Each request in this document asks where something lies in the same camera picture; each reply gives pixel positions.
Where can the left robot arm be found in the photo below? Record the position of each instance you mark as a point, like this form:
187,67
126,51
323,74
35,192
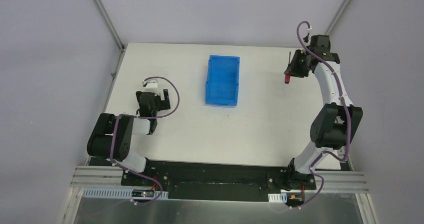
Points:
111,138

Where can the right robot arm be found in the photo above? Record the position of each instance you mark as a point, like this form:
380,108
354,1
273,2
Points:
337,122

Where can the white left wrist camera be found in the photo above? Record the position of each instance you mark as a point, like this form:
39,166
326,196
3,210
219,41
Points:
150,85

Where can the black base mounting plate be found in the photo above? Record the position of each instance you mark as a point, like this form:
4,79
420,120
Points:
285,178

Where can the aluminium frame rail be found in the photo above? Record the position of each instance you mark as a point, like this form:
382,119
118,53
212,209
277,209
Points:
105,182

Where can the blue plastic bin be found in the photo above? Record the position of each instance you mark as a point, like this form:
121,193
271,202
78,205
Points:
222,83

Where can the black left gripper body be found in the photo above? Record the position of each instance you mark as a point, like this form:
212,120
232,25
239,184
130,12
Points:
162,102

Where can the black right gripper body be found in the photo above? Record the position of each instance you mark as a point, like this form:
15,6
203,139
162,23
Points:
296,66

